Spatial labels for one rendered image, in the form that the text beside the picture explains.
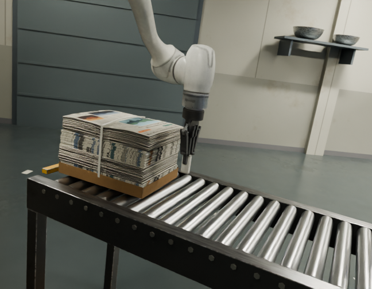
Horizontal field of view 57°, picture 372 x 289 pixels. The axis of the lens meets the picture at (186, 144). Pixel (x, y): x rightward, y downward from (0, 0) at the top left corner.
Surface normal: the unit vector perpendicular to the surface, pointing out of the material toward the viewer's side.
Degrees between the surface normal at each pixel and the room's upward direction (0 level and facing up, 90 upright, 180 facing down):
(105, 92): 90
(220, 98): 90
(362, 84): 90
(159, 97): 90
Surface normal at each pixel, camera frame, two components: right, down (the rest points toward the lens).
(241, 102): 0.12, 0.27
